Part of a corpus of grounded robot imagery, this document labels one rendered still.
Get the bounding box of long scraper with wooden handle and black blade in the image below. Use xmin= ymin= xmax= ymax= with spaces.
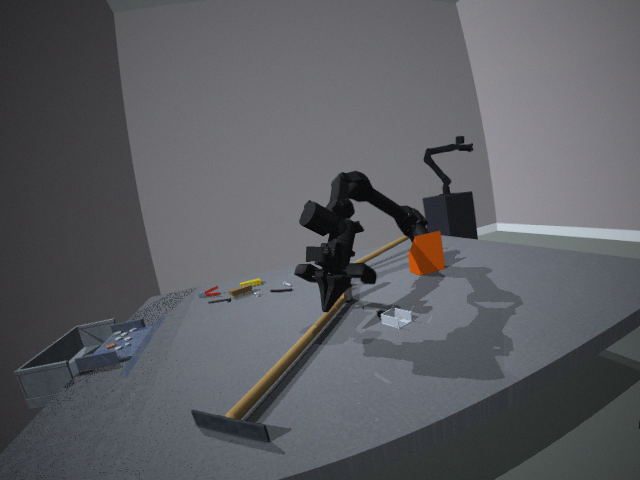
xmin=191 ymin=288 xmax=353 ymax=442

